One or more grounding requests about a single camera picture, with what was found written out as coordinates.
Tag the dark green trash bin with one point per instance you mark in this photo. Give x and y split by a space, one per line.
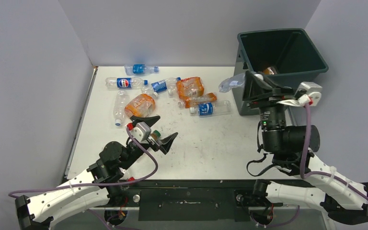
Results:
291 51

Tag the flat orange label bottle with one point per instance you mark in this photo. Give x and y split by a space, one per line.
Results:
188 102

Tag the crushed clear water bottle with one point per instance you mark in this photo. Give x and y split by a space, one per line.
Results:
236 81

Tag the aluminium rail frame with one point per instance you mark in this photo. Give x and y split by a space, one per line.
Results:
277 217

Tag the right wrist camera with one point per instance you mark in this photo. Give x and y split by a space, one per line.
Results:
308 93

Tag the pepsi bottle blue cap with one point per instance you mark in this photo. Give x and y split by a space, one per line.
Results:
124 83

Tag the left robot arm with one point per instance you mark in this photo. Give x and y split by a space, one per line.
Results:
102 183

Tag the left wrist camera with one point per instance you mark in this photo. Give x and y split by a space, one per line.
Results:
141 131

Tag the clear unlabelled bottle blue cap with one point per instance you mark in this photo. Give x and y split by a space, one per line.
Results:
121 101

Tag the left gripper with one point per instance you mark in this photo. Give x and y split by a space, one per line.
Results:
164 143

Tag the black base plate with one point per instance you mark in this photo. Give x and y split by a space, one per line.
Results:
189 204

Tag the clear bottle blue label tilted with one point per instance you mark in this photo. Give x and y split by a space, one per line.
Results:
166 85

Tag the large orange label bottle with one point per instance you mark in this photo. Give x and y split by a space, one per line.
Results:
189 87

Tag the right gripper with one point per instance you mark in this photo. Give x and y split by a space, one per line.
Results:
256 86

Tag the white knob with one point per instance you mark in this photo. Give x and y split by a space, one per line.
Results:
136 198

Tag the orange juice bottle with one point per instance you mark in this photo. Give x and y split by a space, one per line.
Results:
271 70

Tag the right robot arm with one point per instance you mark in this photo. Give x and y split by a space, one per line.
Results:
294 153

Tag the clear bottle blue label far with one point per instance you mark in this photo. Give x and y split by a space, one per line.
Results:
140 69

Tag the clear bottle blue label right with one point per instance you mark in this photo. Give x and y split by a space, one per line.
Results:
211 109

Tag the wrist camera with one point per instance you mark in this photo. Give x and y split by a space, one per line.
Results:
141 131
308 93

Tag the orange label crushed bottle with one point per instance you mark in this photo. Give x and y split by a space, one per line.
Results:
141 106

